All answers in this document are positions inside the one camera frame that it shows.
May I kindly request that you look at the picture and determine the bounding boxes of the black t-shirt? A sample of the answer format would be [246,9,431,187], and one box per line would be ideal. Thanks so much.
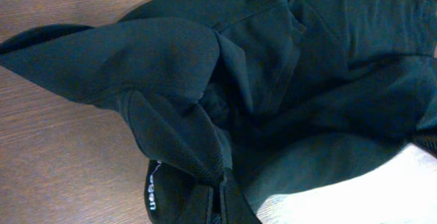
[1,0,436,223]

